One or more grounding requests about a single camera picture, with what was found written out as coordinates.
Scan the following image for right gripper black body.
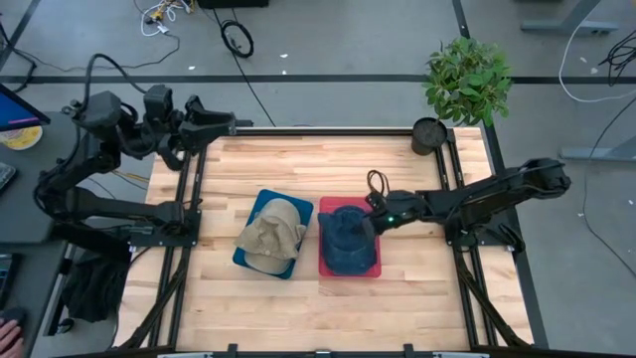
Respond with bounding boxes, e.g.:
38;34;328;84
361;212;389;239

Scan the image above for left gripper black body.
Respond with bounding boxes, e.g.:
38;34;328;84
157;93;206;171

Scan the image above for red plastic bin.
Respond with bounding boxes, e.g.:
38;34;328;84
317;195;383;278

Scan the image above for blue plastic bin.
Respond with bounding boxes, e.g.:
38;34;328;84
232;188;315;280

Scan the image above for black plant pot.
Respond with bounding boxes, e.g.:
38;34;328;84
410;116;449;156

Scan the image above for black box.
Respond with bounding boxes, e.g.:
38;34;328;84
197;0;270;9

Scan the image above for yellow round disc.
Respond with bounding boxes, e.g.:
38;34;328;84
0;125;44;151

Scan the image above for black bag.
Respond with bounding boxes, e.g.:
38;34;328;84
62;251;131;323

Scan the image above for dark grey desk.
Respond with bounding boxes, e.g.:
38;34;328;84
0;111;94;324

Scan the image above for computer monitor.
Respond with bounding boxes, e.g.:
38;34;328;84
0;83;51;133

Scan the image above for dark keyboard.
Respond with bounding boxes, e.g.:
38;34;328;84
0;162;17;193

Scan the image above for green leafy plant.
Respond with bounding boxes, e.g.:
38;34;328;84
421;37;513;128

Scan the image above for black computer mouse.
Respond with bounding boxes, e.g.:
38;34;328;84
0;306;27;327

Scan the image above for grey table foot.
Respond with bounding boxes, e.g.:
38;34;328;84
520;0;620;37
558;133;636;163

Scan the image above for person's hand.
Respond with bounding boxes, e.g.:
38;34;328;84
0;317;25;358

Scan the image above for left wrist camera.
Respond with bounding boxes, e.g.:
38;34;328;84
142;84;174;123

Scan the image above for long black floor cable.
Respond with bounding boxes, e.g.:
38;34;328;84
0;19;181;93
212;7;277;128

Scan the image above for thin yellow cable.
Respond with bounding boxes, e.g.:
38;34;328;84
111;168;150;185

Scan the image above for coiled black cable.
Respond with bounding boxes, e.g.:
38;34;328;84
220;19;255;59

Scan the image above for white cable bundle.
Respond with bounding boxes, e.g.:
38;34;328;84
133;0;193;37

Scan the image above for long white cable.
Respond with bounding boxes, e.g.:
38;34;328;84
558;19;636;104

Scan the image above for black cable bundle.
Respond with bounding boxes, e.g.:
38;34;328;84
598;29;636;86

